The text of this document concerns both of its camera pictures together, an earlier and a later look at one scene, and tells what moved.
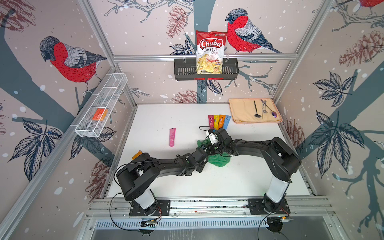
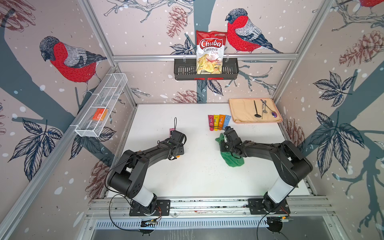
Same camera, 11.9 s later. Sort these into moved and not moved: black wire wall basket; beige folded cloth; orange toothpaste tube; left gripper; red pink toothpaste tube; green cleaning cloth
Moved: left gripper; green cleaning cloth
Not moved: beige folded cloth; red pink toothpaste tube; orange toothpaste tube; black wire wall basket
